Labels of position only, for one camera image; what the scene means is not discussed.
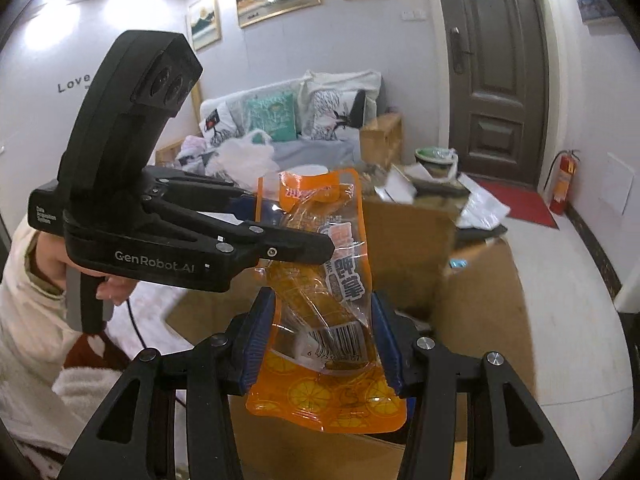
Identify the brown cardboard box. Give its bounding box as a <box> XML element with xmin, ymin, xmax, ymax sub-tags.
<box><xmin>166</xmin><ymin>195</ymin><xmax>540</xmax><ymax>480</ymax></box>

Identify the person's left hand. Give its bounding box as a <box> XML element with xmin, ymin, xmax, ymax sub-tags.
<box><xmin>97</xmin><ymin>275</ymin><xmax>137</xmax><ymax>307</ymax></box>

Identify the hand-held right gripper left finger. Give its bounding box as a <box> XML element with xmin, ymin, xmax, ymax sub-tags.
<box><xmin>55</xmin><ymin>287</ymin><xmax>278</xmax><ymax>480</ymax></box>

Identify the door lock handle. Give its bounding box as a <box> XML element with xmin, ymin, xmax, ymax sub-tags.
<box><xmin>449</xmin><ymin>27</ymin><xmax>475</xmax><ymax>73</ymax></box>

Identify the red fire extinguisher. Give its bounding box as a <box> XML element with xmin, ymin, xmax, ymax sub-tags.
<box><xmin>544</xmin><ymin>149</ymin><xmax>582</xmax><ymax>216</ymax></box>

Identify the orange clear snack packet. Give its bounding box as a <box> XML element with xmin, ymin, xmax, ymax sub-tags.
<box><xmin>245</xmin><ymin>167</ymin><xmax>408</xmax><ymax>433</ymax></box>

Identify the grey sofa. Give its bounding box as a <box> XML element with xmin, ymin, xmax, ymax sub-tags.
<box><xmin>155</xmin><ymin>72</ymin><xmax>386</xmax><ymax>176</ymax></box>

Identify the teal tree cushion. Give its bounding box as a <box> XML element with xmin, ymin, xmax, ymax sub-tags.
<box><xmin>244</xmin><ymin>92</ymin><xmax>297</xmax><ymax>142</ymax></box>

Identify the person's left forearm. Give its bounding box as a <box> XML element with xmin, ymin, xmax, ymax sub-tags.
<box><xmin>0</xmin><ymin>217</ymin><xmax>68</xmax><ymax>361</ymax></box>

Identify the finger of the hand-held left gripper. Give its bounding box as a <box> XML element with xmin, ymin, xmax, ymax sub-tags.
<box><xmin>142</xmin><ymin>191</ymin><xmax>336</xmax><ymax>266</ymax></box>
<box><xmin>144</xmin><ymin>165</ymin><xmax>260</xmax><ymax>222</ymax></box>

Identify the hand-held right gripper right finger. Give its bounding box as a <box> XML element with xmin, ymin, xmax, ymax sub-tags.
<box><xmin>370</xmin><ymin>290</ymin><xmax>583</xmax><ymax>480</ymax></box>

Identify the person's fleece pajamas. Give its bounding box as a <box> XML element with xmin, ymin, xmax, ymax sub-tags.
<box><xmin>0</xmin><ymin>330</ymin><xmax>136</xmax><ymax>480</ymax></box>

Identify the white wall panel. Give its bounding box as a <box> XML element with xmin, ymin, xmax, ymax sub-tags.
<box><xmin>597</xmin><ymin>152</ymin><xmax>636</xmax><ymax>216</ymax></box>

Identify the black cable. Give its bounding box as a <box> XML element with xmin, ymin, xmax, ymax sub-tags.
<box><xmin>125</xmin><ymin>297</ymin><xmax>188</xmax><ymax>411</ymax></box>

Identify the white red-print cushion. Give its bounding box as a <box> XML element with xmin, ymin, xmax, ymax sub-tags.
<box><xmin>199</xmin><ymin>109</ymin><xmax>236</xmax><ymax>148</ymax></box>

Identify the dark grey door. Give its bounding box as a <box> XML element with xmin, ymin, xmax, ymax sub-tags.
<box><xmin>432</xmin><ymin>0</ymin><xmax>551</xmax><ymax>188</ymax></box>

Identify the wooden side table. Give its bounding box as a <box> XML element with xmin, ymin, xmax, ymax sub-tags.
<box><xmin>360</xmin><ymin>112</ymin><xmax>403</xmax><ymax>166</ymax></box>

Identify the small framed mountain painting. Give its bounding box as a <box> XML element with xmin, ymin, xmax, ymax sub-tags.
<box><xmin>187</xmin><ymin>0</ymin><xmax>222</xmax><ymax>52</ymax></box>

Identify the white plastic wrapper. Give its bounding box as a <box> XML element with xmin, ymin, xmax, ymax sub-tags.
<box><xmin>457</xmin><ymin>172</ymin><xmax>511</xmax><ymax>231</ymax></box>

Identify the white black-tree cushion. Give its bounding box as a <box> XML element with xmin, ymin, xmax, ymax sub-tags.
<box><xmin>302</xmin><ymin>89</ymin><xmax>367</xmax><ymax>141</ymax></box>

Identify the red doormat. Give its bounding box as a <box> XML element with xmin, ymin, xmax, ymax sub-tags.
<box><xmin>470</xmin><ymin>175</ymin><xmax>560</xmax><ymax>231</ymax></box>

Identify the white printed plastic bag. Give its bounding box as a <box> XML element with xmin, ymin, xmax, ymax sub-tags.
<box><xmin>212</xmin><ymin>129</ymin><xmax>281</xmax><ymax>181</ymax></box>

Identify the green bowl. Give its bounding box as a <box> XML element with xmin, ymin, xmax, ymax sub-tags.
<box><xmin>414</xmin><ymin>146</ymin><xmax>460</xmax><ymax>181</ymax></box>

